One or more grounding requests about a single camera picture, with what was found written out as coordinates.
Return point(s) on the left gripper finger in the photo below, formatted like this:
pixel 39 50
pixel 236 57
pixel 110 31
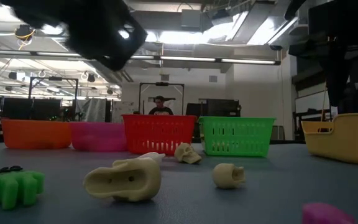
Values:
pixel 137 31
pixel 118 54

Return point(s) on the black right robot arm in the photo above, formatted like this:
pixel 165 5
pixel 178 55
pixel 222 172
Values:
pixel 337 18

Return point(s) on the grey ceiling box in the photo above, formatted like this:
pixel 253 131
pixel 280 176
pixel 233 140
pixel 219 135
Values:
pixel 190 18

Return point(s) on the yellow plastic bin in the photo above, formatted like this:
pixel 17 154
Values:
pixel 343 140

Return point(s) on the black desk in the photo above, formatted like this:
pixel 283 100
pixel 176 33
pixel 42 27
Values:
pixel 297 124

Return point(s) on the whiteboard with notes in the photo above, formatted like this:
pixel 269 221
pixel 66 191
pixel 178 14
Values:
pixel 121 112

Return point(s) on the grey cloth cover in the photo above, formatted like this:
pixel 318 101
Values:
pixel 92 110

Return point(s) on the long ceiling light fixture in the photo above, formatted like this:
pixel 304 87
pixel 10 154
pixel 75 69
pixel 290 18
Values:
pixel 197 58

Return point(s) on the person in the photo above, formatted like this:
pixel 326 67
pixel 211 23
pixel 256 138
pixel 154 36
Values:
pixel 161 109

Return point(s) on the pink plastic bin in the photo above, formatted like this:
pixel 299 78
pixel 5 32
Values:
pixel 99 137

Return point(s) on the red slotted plastic basket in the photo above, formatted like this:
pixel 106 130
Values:
pixel 158 133

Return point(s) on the row of black monitors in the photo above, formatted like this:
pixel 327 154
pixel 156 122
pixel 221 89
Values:
pixel 42 109

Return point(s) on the green slotted plastic basket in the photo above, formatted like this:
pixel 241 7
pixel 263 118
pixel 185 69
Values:
pixel 236 135

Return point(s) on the black cabinet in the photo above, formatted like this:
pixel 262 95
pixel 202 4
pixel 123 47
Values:
pixel 222 107

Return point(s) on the orange plastic bin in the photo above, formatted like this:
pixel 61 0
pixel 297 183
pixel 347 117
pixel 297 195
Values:
pixel 36 135

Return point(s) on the cream plastic skull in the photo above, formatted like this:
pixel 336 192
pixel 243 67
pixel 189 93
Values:
pixel 129 183
pixel 226 176
pixel 186 153

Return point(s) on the pink skeleton figure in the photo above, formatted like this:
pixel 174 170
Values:
pixel 322 214

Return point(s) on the green skeleton figure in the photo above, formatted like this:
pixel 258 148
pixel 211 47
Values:
pixel 11 189

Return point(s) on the white wall board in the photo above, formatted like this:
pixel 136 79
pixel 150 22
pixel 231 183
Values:
pixel 309 102

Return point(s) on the square wall vent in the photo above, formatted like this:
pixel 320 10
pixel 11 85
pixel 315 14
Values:
pixel 213 78
pixel 164 77

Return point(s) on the black gantry frame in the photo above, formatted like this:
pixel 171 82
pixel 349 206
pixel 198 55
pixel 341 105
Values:
pixel 162 83
pixel 53 78

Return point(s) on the black security camera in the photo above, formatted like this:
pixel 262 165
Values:
pixel 275 47

